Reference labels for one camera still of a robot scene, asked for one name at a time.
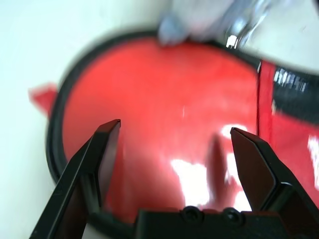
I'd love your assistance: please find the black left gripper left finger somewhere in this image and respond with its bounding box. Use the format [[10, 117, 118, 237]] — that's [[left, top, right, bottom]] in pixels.
[[29, 119, 122, 239]]

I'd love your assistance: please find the red wooden ping-pong paddle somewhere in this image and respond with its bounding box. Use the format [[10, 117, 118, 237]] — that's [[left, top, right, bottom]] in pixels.
[[62, 44, 260, 215]]

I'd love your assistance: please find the black red paddle case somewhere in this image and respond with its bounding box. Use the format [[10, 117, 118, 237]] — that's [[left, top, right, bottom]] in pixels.
[[28, 31, 319, 225]]

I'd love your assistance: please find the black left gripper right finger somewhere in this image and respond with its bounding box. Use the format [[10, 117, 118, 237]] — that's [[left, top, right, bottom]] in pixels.
[[230, 126, 319, 215]]

